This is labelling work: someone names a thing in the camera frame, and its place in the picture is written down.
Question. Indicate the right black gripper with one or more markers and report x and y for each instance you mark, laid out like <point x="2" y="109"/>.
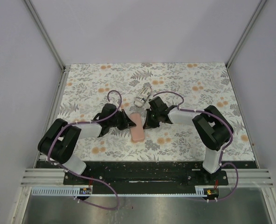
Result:
<point x="148" y="124"/>

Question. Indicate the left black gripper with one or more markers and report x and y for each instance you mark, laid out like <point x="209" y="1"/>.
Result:
<point x="127" y="122"/>

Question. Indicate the pink glasses case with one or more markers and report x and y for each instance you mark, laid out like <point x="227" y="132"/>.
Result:
<point x="137" y="132"/>

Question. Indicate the flag print glasses case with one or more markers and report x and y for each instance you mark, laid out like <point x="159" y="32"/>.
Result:
<point x="143" y="96"/>

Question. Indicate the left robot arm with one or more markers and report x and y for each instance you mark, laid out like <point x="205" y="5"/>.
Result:
<point x="60" y="140"/>

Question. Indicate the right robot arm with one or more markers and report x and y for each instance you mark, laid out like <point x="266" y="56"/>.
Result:
<point x="213" y="129"/>

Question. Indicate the floral table mat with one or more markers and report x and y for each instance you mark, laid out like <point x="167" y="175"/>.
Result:
<point x="87" y="87"/>

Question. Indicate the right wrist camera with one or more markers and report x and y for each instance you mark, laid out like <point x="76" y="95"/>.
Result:
<point x="157" y="105"/>

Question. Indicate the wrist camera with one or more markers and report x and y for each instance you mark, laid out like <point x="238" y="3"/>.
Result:
<point x="157" y="105"/>
<point x="108" y="114"/>

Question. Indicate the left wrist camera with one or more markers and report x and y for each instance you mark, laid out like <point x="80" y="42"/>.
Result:
<point x="108" y="114"/>

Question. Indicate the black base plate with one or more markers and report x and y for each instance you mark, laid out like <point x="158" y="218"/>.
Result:
<point x="175" y="174"/>

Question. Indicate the white slotted cable duct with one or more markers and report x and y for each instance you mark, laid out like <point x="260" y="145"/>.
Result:
<point x="128" y="191"/>

